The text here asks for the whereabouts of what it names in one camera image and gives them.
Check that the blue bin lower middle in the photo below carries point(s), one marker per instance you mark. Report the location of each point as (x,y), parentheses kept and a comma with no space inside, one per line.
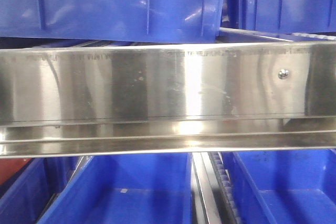
(134,188)

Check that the blue bin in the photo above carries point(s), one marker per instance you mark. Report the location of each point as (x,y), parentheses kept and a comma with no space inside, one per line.
(296,186)
(24,197)
(134,188)

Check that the roller conveyor track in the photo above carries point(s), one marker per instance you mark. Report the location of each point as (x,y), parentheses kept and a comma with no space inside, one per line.
(225,188)

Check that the large blue plastic crate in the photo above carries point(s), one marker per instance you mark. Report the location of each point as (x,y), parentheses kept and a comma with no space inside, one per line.
(170,21)

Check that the blue bin lower right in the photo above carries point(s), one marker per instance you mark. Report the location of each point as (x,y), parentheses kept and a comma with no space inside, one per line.
(296,186)

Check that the blue crate upper right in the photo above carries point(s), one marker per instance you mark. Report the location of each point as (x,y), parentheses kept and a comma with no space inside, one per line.
(282,16)

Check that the blue bin lower left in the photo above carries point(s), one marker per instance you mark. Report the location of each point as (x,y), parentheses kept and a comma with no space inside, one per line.
(24,197)

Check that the stainless steel shelf front rail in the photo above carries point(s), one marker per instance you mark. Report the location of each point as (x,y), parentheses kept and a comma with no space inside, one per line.
(167,98)

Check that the silver rail screw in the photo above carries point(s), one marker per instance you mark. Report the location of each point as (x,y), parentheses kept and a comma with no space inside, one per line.
(283,74)

